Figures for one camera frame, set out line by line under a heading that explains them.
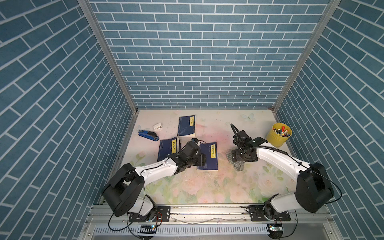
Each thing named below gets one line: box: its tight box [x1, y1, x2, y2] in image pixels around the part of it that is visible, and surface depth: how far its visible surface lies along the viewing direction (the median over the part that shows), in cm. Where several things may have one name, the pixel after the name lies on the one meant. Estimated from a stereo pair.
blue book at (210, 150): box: [197, 142, 219, 170], surface depth 94 cm
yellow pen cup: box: [266, 122, 293, 148], surface depth 91 cm
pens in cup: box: [273, 126, 291, 137], surface depth 96 cm
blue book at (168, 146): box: [157, 136, 180, 162], surface depth 96 cm
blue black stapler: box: [138, 129, 160, 142], surface depth 104 cm
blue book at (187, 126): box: [177, 114, 196, 137], surface depth 110 cm
